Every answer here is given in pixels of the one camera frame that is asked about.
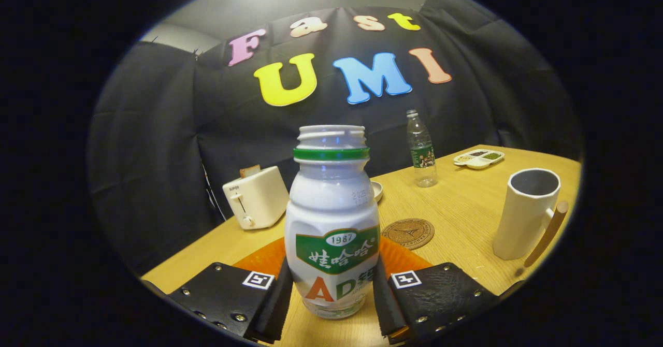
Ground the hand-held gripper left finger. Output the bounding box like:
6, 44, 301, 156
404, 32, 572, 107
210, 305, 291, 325
168, 237, 294, 344

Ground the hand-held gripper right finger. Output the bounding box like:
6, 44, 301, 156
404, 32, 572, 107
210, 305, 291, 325
373, 237, 500, 343

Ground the round cork coaster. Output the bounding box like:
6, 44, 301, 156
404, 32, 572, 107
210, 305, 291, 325
381, 218, 435, 251

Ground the white juice bottle green label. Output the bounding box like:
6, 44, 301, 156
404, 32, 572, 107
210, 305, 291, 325
284, 125, 381, 320

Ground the white cup wooden handle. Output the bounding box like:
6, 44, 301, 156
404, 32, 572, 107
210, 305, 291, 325
492, 168, 569, 269

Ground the clear plastic water bottle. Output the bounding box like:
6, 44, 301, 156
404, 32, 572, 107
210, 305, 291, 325
406, 110, 438, 188

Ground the cream toaster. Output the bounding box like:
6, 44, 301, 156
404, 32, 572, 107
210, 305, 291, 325
223, 166, 290, 230

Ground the wooden table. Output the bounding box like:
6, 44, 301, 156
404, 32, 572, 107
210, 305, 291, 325
141, 144, 583, 347

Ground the white divided bean dish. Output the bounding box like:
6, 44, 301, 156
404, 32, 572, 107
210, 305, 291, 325
454, 149, 505, 170

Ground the black backdrop cloth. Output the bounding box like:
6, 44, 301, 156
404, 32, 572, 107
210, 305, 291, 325
87, 0, 583, 275

